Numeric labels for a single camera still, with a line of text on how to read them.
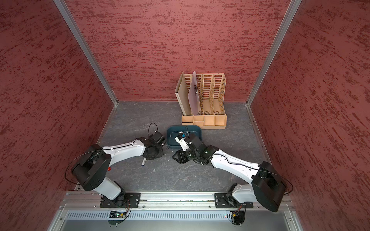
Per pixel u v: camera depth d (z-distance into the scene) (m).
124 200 0.67
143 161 0.87
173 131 0.99
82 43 0.84
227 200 0.69
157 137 0.73
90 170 0.45
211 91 1.14
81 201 0.76
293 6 0.71
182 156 0.68
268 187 0.41
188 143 0.61
